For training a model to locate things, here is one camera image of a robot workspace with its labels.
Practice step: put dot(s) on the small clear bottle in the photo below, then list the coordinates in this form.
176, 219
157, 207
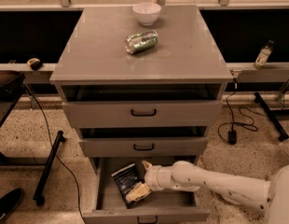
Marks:
263, 55

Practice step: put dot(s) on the yellow black tape measure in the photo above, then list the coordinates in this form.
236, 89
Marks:
34, 63

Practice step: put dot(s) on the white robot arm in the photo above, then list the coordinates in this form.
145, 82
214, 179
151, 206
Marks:
269, 197

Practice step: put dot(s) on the white bowl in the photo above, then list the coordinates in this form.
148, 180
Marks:
146, 13

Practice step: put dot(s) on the grey bottom drawer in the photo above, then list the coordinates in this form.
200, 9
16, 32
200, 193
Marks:
161, 207

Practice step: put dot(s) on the green soda can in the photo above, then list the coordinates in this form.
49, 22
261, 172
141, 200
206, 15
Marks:
141, 41

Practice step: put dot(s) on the black shoe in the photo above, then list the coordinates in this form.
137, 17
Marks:
9, 202

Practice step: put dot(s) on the dark box on table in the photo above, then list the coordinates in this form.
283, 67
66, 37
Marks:
11, 84

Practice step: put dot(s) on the black stand leg right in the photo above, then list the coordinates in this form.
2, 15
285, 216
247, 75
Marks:
282, 133

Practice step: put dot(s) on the grey middle drawer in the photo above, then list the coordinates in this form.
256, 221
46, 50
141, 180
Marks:
143, 147

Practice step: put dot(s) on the blue chip bag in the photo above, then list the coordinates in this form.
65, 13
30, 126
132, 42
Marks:
126, 178

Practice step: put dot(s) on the grey drawer cabinet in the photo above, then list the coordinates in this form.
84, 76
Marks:
184, 65

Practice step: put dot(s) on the black table leg left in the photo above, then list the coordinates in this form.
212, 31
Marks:
38, 194

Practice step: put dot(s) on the grey drawer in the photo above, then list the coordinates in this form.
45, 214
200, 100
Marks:
161, 207
137, 114
143, 147

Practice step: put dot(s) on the grey top drawer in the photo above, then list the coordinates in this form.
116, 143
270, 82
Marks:
137, 114

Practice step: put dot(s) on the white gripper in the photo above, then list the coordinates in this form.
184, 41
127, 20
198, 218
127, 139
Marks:
153, 177

